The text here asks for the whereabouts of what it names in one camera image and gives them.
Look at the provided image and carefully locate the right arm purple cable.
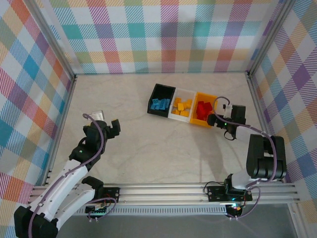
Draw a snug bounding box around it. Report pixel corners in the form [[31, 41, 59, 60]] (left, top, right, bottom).
[[212, 96, 277, 221]]

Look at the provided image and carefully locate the left aluminium side rail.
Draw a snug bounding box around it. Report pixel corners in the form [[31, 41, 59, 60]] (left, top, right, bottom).
[[41, 74, 78, 186]]

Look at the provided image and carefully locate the left control circuit board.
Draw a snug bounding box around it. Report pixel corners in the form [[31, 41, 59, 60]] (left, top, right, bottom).
[[85, 204, 109, 216]]

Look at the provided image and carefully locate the right aluminium frame post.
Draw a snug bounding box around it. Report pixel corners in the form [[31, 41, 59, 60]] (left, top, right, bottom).
[[246, 0, 299, 79]]

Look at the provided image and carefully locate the black plastic bin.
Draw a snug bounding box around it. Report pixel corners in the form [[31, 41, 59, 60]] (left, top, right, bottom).
[[147, 83, 176, 118]]

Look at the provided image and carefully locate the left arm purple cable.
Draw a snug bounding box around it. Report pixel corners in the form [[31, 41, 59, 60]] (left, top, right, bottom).
[[27, 113, 117, 238]]

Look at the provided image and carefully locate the slotted grey cable duct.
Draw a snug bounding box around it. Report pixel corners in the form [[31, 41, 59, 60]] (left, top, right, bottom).
[[56, 206, 228, 216]]

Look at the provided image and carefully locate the clear white plastic bin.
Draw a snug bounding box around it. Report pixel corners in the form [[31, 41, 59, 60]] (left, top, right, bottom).
[[167, 87, 199, 122]]

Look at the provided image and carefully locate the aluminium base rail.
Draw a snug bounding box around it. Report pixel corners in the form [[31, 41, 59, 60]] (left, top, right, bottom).
[[27, 182, 299, 207]]

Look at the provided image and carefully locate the control circuit board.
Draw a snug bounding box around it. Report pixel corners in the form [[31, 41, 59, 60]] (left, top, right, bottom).
[[226, 203, 245, 214], [85, 204, 109, 216]]

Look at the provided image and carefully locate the aluminium frame post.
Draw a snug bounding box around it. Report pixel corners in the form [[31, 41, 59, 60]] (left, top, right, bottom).
[[29, 0, 78, 81], [246, 0, 299, 79]]

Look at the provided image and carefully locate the left aluminium frame post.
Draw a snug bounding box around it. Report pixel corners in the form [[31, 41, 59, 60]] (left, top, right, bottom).
[[29, 0, 78, 81]]

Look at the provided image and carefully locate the orange plastic bin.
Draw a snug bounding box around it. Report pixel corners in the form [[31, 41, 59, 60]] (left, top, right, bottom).
[[189, 91, 218, 128]]

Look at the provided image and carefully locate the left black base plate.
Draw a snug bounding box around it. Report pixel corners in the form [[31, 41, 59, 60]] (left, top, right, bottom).
[[99, 187, 121, 204]]

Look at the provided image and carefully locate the aluminium side rail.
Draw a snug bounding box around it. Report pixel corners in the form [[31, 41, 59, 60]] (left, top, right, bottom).
[[41, 74, 78, 186], [246, 71, 288, 184]]

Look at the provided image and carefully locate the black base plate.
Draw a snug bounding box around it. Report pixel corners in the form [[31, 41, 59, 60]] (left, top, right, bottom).
[[99, 187, 121, 204], [207, 184, 253, 202]]

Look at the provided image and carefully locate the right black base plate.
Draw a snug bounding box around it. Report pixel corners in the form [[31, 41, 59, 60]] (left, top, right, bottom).
[[207, 184, 253, 202]]

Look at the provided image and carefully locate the right control circuit board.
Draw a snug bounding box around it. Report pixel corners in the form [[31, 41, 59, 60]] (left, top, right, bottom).
[[226, 203, 245, 214]]

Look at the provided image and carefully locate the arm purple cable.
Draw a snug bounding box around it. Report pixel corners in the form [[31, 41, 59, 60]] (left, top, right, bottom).
[[27, 113, 117, 238], [212, 96, 277, 221]]

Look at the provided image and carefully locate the right aluminium side rail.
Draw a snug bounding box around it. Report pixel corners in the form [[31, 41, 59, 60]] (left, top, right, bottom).
[[246, 71, 288, 184]]

